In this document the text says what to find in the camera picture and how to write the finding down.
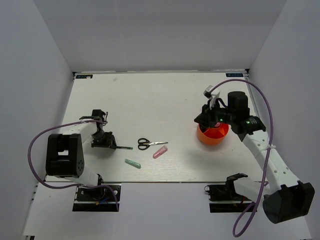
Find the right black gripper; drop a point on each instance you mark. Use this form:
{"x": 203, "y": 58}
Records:
{"x": 205, "y": 118}

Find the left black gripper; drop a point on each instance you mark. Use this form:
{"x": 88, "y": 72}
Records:
{"x": 110, "y": 142}

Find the green pen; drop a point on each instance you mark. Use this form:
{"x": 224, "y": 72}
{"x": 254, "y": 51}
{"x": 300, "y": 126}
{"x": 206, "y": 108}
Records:
{"x": 124, "y": 147}

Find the orange round organizer container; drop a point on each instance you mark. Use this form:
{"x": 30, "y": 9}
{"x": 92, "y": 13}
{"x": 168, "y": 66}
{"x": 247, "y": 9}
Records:
{"x": 212, "y": 136}

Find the black handled scissors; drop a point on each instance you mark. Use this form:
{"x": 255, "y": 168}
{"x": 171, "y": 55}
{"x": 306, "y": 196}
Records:
{"x": 144, "y": 144}

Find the pink translucent tube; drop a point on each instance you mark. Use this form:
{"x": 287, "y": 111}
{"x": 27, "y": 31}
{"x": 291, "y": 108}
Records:
{"x": 160, "y": 152}

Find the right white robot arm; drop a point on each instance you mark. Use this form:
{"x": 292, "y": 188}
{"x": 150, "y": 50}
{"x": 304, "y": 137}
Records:
{"x": 285, "y": 197}

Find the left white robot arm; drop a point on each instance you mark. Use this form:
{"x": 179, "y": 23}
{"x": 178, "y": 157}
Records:
{"x": 65, "y": 155}

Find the right blue corner label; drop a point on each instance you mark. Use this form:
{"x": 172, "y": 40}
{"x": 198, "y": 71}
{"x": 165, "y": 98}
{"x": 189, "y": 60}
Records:
{"x": 234, "y": 75}

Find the blue corner label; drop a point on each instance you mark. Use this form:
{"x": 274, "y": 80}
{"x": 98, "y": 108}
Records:
{"x": 84, "y": 76}
{"x": 234, "y": 75}

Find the green translucent tube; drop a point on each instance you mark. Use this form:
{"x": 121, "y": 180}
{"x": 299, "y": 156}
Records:
{"x": 133, "y": 163}

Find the left blue corner label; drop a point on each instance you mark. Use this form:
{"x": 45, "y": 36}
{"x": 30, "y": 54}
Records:
{"x": 84, "y": 76}

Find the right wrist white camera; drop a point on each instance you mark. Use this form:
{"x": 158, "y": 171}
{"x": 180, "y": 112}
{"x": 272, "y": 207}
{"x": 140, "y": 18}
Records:
{"x": 211, "y": 93}

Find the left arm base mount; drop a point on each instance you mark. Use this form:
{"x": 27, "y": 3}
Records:
{"x": 98, "y": 199}

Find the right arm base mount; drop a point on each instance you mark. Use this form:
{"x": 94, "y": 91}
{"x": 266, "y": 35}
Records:
{"x": 223, "y": 197}

